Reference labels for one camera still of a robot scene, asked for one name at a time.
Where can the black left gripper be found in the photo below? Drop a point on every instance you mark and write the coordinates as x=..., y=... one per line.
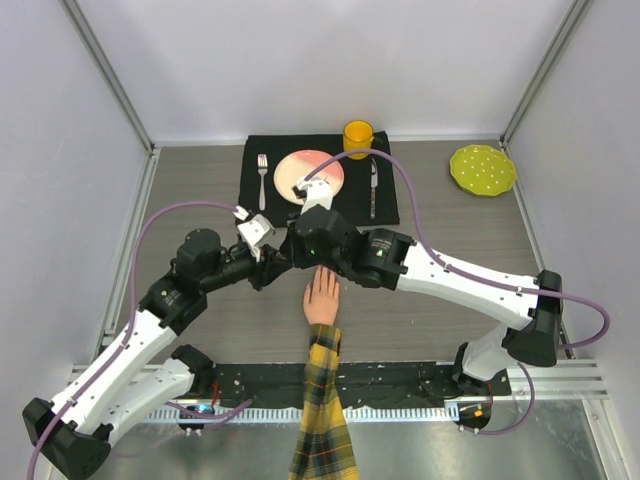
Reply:
x=269, y=267

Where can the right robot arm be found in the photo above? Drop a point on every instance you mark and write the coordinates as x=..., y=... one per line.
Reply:
x=528, y=308

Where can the yellow plaid sleeve forearm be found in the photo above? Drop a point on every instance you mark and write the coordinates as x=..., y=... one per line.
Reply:
x=324, y=448

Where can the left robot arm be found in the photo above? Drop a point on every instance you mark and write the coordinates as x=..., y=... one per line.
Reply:
x=79, y=427

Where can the mannequin hand with painted nails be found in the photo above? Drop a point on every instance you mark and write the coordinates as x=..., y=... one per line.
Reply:
x=321, y=298

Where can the pink cream plate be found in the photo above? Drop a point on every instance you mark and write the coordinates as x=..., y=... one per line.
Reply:
x=297, y=165

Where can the silver fork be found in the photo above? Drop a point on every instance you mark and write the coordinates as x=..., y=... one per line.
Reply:
x=262, y=166

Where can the black placemat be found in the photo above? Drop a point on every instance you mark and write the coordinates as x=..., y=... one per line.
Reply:
x=366, y=197

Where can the silver knife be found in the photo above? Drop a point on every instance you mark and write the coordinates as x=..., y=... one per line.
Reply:
x=373, y=187

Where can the yellow mug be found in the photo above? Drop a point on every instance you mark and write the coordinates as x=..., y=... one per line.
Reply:
x=357, y=136

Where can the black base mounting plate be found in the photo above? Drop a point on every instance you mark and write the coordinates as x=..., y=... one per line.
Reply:
x=391, y=385

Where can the green polka dot plate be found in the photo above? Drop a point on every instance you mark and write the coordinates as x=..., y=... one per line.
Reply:
x=482, y=170

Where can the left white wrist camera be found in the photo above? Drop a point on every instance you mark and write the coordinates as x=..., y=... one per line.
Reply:
x=256, y=232

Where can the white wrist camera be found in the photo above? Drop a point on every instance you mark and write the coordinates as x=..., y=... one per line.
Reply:
x=314, y=192
x=256, y=232

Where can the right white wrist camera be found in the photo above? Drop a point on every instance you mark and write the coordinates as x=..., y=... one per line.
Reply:
x=314, y=192

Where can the white slotted cable duct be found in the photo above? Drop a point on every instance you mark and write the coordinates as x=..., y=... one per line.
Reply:
x=250, y=416

